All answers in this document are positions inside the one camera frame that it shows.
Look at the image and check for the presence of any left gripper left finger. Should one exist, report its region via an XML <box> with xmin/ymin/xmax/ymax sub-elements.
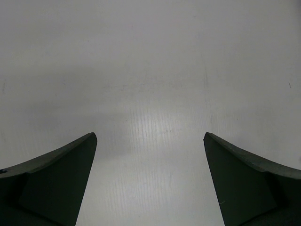
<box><xmin>0</xmin><ymin>133</ymin><xmax>97</xmax><ymax>226</ymax></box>

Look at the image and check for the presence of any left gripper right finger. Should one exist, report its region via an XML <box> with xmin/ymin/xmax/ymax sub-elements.
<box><xmin>204</xmin><ymin>132</ymin><xmax>301</xmax><ymax>226</ymax></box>

